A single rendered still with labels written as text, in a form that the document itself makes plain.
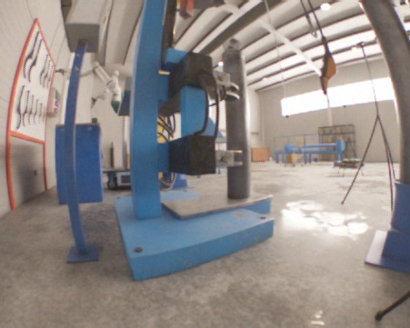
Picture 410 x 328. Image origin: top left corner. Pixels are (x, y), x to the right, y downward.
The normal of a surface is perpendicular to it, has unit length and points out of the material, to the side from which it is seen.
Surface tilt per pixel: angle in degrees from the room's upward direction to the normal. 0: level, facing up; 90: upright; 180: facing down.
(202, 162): 90
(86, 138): 90
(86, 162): 90
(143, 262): 90
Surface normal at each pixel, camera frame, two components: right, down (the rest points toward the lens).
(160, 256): 0.51, 0.02
